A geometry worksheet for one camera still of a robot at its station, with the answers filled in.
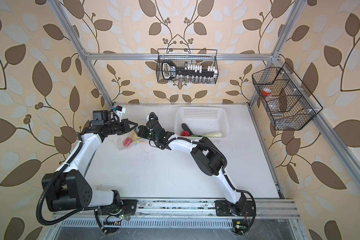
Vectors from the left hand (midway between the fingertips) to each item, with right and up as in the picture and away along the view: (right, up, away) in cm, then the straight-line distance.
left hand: (137, 123), depth 81 cm
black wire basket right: (+78, +9, -8) cm, 79 cm away
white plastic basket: (+38, +2, +22) cm, 44 cm away
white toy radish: (+44, -8, +16) cm, 48 cm away
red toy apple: (-8, -11, +8) cm, 16 cm away
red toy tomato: (+26, -7, +15) cm, 31 cm away
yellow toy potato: (-4, -8, +5) cm, 10 cm away
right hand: (-3, -5, +6) cm, 8 cm away
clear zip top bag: (-17, -12, +15) cm, 25 cm away
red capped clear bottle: (+71, +17, 0) cm, 73 cm away
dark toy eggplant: (+26, -4, +21) cm, 34 cm away
